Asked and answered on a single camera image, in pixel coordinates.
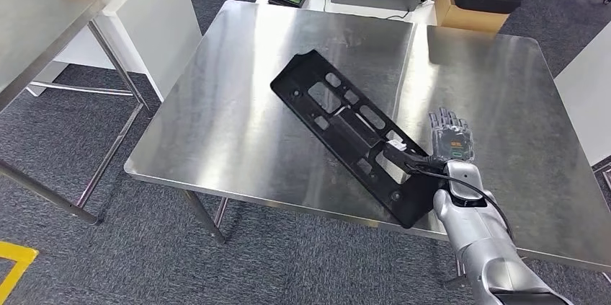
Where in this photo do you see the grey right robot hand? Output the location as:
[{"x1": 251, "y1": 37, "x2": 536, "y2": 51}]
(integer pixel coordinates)
[{"x1": 427, "y1": 107, "x2": 475, "y2": 163}]

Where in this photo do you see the long black plastic car part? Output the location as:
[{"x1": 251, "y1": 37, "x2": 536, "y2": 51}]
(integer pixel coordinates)
[{"x1": 269, "y1": 49, "x2": 447, "y2": 230}]

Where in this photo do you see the stainless steel workbench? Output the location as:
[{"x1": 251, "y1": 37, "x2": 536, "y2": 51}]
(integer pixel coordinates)
[{"x1": 122, "y1": 0, "x2": 611, "y2": 289}]

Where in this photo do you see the closed cardboard box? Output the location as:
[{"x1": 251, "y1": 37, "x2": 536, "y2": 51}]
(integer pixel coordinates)
[{"x1": 433, "y1": 0, "x2": 511, "y2": 35}]

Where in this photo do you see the stainless steel table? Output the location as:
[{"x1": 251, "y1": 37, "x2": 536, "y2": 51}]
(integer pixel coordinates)
[{"x1": 0, "y1": 0, "x2": 150, "y2": 226}]

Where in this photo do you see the yellow floor tape square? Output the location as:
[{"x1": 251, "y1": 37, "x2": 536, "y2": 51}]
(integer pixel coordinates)
[{"x1": 0, "y1": 240, "x2": 40, "y2": 305}]

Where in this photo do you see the black camera bracket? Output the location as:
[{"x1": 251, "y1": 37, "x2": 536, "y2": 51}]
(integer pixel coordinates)
[{"x1": 381, "y1": 142, "x2": 447, "y2": 174}]

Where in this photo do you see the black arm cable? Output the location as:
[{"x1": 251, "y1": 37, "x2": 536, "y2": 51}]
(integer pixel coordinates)
[{"x1": 410, "y1": 167, "x2": 514, "y2": 242}]

